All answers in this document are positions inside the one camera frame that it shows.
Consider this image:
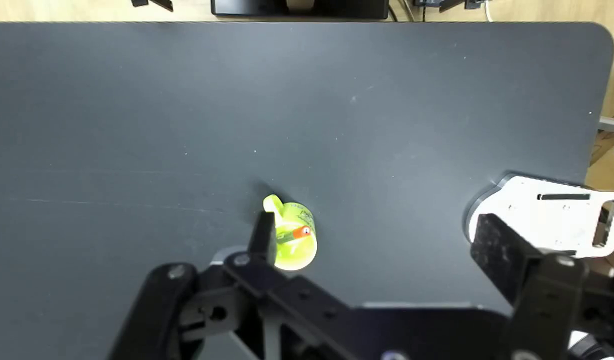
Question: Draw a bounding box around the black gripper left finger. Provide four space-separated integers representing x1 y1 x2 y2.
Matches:
111 212 361 360

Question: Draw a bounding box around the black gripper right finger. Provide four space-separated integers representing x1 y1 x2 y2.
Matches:
471 213 614 360

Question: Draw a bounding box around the orange capped white marker pen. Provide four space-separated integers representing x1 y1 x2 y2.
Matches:
285 225 312 242

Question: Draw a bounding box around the yellow-green ceramic mug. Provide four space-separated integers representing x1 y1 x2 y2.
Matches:
263 194 319 271

